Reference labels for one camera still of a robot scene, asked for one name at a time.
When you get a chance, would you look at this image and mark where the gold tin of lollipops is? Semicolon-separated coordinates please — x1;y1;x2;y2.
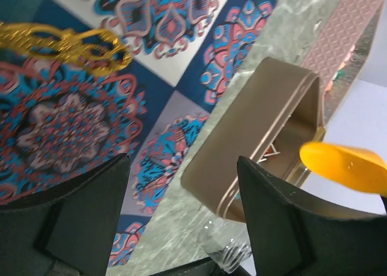
181;57;325;222

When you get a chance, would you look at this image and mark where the patterned mandala placemat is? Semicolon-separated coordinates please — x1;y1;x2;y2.
1;0;279;268

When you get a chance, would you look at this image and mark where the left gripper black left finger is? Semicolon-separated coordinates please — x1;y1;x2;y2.
1;154;130;275

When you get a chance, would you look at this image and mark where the gold fork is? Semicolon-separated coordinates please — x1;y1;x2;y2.
1;22;132;76

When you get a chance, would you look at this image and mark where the pink tin of star candies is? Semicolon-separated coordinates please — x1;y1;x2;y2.
301;0;386;125

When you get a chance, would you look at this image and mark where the yellow plastic scoop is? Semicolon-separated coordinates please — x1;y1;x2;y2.
299;141;386;197

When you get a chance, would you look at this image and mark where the clear glass jar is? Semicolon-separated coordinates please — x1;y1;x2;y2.
198;218;252;274

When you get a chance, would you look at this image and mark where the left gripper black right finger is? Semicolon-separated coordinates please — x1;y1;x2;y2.
237;156;386;275

